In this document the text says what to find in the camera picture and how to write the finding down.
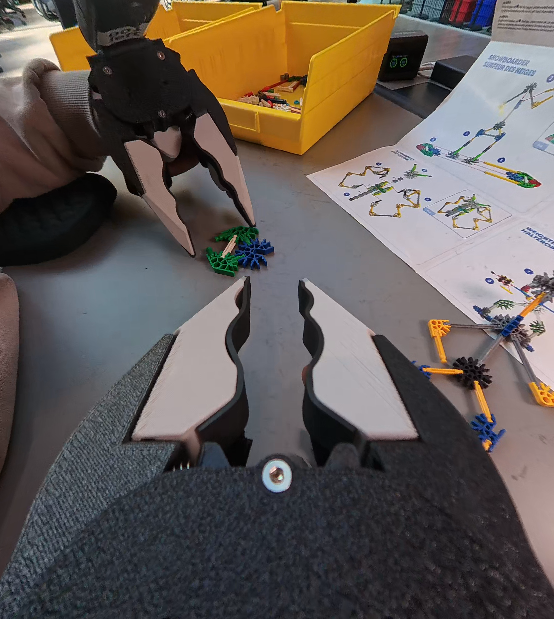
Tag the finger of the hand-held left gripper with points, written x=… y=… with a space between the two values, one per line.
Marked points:
x=156 y=188
x=223 y=159

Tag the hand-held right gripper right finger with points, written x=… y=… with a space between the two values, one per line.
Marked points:
x=359 y=387

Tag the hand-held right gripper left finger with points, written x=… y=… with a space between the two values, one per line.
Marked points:
x=190 y=387

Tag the white toy rod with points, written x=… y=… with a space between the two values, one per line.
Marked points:
x=230 y=247

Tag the blue snowflake toy connector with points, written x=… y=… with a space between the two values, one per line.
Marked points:
x=255 y=254

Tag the yellow plastic bin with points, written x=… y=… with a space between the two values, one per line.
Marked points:
x=267 y=48
x=63 y=47

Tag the white instruction sheet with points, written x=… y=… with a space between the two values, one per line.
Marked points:
x=475 y=217

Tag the grey desk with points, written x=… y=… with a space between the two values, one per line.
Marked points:
x=330 y=251

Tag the person's left hand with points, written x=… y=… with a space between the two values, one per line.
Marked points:
x=187 y=162

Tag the person's right hand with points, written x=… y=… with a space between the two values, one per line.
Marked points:
x=303 y=376

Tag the pile of toy pieces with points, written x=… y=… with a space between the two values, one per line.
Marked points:
x=272 y=96

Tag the colourful toy rod figure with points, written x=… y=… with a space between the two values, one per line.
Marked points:
x=471 y=372

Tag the black device with display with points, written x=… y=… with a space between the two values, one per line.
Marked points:
x=402 y=55

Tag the black power adapter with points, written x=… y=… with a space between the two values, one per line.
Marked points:
x=453 y=71

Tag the red plastic crates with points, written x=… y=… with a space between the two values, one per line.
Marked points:
x=459 y=10

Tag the blue plastic crates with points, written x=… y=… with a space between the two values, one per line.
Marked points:
x=483 y=12

